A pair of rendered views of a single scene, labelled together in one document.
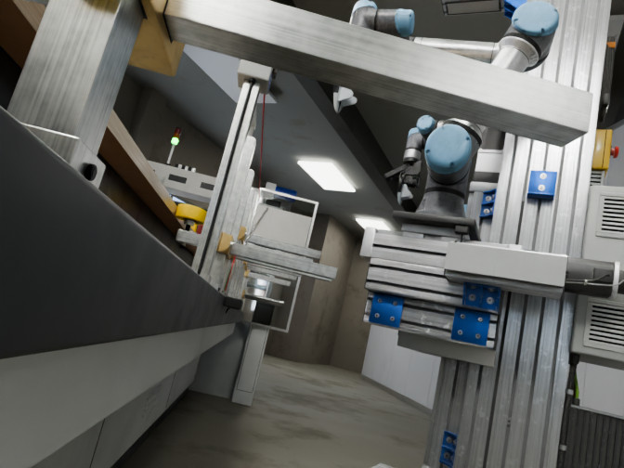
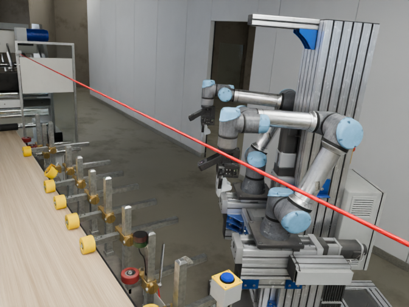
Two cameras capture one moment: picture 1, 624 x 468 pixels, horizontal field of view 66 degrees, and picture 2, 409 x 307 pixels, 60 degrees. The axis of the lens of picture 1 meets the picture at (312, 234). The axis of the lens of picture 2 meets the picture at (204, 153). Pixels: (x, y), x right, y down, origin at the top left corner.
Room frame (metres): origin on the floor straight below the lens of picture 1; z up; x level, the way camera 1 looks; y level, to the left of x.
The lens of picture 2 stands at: (0.26, 0.77, 1.93)
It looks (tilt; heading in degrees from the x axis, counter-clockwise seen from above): 19 degrees down; 328
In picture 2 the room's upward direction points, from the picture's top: 4 degrees clockwise
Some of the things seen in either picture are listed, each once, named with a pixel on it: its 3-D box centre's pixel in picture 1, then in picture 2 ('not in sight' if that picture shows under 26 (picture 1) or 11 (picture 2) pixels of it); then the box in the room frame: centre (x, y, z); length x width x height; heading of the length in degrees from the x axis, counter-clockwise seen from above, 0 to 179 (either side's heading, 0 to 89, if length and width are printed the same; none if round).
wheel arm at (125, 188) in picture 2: not in sight; (100, 192); (2.29, 0.24, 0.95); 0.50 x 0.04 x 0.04; 94
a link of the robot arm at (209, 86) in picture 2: (415, 141); (208, 89); (2.09, -0.37, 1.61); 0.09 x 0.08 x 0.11; 57
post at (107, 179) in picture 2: (240, 245); (108, 216); (1.99, 0.28, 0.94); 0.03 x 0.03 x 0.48; 4
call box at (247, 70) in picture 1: (255, 71); (226, 289); (0.99, 0.20, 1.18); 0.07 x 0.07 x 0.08; 4
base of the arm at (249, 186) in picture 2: not in sight; (254, 182); (1.80, -0.57, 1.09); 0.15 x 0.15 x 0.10
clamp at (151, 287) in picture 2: not in sight; (146, 281); (1.52, 0.25, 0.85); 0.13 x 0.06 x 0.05; 4
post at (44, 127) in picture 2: not in sight; (45, 149); (3.49, 0.40, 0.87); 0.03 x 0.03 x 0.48; 4
